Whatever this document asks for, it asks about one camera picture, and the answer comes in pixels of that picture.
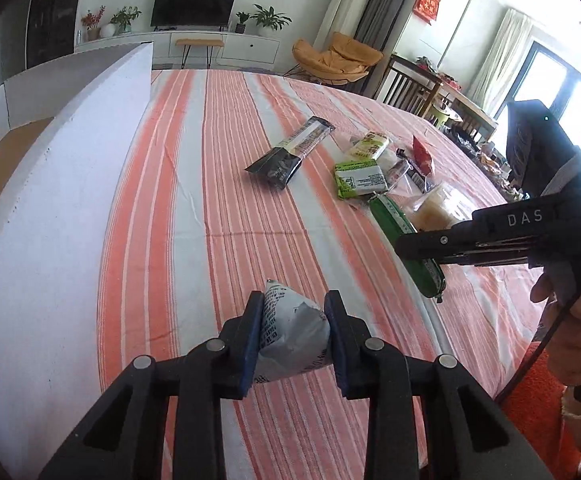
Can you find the white blue small snack packet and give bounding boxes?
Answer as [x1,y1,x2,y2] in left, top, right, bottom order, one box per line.
[254,280,331,384]

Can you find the dark green snack bar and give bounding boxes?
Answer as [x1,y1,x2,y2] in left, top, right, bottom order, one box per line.
[367,194,447,304]

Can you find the bread loaf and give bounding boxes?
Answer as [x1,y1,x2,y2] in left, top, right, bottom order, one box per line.
[403,183,477,232]

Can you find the dark brown sausage stick pack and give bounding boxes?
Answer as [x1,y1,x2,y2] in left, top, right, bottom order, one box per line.
[395,148,432,194]

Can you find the red snack packet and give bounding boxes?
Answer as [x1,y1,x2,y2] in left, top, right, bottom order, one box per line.
[412,136,435,178]

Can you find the green white snack packet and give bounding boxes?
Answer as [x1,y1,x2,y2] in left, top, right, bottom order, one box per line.
[333,159,388,200]

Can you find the long black clear snack pack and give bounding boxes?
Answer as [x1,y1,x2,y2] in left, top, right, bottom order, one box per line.
[246,116,336,190]

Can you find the yellow cream cracker pack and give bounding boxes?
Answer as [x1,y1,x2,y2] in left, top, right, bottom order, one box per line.
[345,131,390,162]

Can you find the clear bag brown biscuits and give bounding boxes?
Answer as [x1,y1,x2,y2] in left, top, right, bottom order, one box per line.
[377,151,412,192]

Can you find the person right hand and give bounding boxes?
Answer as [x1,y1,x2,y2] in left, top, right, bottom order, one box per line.
[530,263,581,456]

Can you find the striped orange white tablecloth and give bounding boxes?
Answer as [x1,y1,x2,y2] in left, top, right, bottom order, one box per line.
[95,69,552,480]

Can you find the orange fuzzy cushion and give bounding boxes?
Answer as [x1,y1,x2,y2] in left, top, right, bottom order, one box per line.
[502,353,581,480]

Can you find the white sheer curtain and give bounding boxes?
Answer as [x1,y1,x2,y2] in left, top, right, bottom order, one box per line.
[468,8,533,117]

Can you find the white cardboard box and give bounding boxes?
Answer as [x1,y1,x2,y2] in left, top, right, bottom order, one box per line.
[0,44,153,479]

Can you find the orange lounge chair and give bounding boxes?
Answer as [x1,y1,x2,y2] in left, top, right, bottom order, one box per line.
[292,32,383,86]

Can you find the white tv cabinet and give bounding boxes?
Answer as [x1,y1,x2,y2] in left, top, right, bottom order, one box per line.
[74,32,281,72]

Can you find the grey curtain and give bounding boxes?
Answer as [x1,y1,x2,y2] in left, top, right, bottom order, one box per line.
[352,0,435,53]

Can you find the small wooden bench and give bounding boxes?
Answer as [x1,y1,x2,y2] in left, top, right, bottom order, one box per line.
[176,37,224,70]

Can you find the small potted plant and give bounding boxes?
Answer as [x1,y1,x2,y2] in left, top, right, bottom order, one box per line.
[235,11,251,34]

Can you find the green potted plant large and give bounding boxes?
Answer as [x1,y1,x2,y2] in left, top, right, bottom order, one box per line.
[252,3,292,38]

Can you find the white standing air conditioner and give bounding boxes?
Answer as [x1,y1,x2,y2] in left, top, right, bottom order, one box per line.
[312,0,368,51]

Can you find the black flat television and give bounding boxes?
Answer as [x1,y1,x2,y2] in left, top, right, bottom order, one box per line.
[150,0,235,28]

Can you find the green plant white vase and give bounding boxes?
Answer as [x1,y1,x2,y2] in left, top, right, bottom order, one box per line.
[100,6,142,39]

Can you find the red flower vase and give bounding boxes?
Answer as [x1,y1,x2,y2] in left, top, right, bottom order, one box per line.
[81,6,105,41]

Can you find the black tall cabinet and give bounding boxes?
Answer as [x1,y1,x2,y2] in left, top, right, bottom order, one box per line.
[26,0,79,68]

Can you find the red wall hanging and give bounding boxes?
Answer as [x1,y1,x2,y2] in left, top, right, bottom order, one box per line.
[415,0,440,22]

